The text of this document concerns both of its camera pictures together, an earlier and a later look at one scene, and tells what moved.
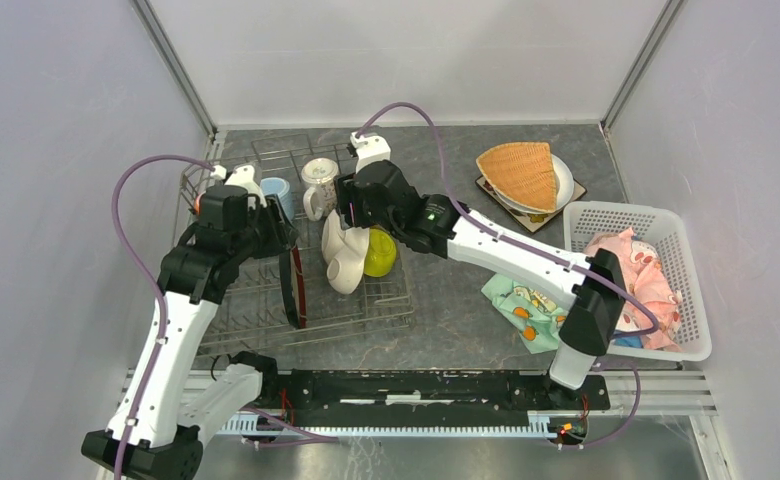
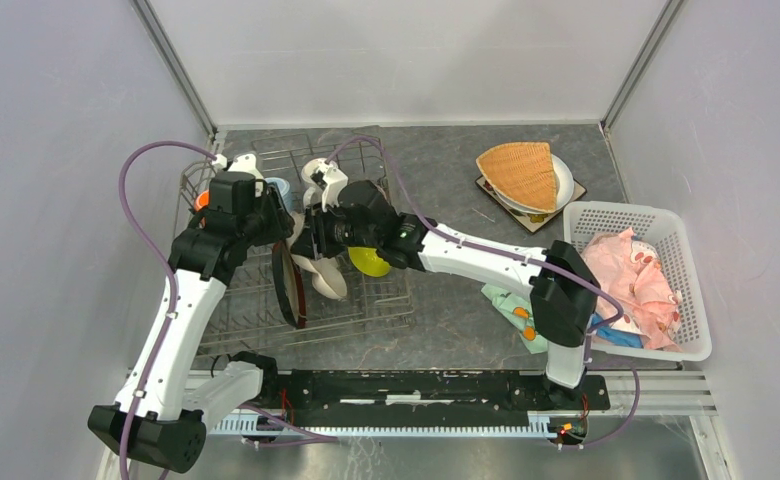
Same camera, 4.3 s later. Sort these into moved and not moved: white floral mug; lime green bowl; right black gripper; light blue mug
Moved: right black gripper
Not moved: white floral mug; lime green bowl; light blue mug
